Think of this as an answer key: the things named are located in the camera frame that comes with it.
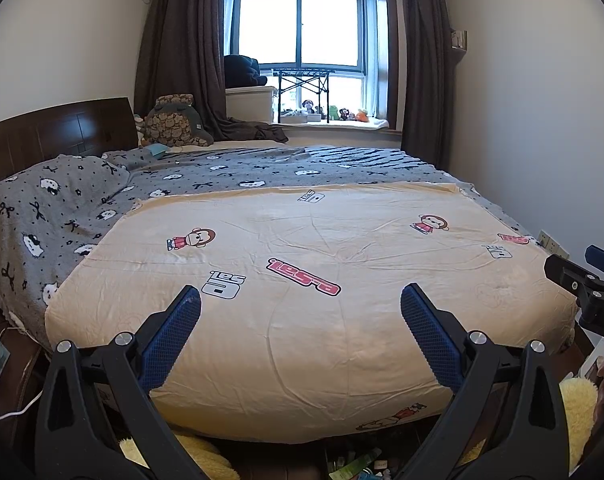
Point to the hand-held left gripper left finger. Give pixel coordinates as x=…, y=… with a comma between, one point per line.
x=174, y=330

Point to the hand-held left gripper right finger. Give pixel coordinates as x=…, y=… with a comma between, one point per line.
x=427, y=335

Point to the white plastic object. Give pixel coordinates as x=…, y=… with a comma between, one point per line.
x=589, y=365

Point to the yellow fluffy rug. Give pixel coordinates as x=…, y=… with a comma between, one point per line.
x=579, y=410

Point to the cream printed blanket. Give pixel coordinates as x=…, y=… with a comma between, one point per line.
x=307, y=335

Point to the green tube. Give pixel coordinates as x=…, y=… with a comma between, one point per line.
x=354, y=465

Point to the grey patterned bed sheet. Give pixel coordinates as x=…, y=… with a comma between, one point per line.
x=206, y=175

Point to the brown nightstand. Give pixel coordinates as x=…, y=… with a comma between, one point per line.
x=16, y=385

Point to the small light blue item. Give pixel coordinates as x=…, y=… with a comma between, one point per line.
x=157, y=150

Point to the brown patterned plush cushion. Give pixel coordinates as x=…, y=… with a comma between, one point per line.
x=171, y=122

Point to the dark cloth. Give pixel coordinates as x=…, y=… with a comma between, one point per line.
x=257, y=130

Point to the orange plush toy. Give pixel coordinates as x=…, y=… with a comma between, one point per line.
x=362, y=116

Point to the dark wooden headboard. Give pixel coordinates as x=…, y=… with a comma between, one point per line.
x=56, y=130

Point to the white storage box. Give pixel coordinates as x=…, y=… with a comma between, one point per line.
x=249, y=105

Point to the green plush toy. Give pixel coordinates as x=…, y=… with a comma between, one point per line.
x=334, y=113

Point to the dark brown curtain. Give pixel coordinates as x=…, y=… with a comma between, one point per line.
x=181, y=35
x=424, y=60

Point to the small monkey plush toy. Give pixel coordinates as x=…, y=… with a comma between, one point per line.
x=309, y=106

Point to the dark blue clothes pile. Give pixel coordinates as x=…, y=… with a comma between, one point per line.
x=242, y=70

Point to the black folding rack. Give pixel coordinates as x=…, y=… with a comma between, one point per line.
x=302, y=74

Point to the window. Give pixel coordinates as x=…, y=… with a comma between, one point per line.
x=327, y=25

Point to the wall socket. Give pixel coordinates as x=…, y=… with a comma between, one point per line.
x=554, y=243

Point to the wall shelf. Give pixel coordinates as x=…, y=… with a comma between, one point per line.
x=459, y=40

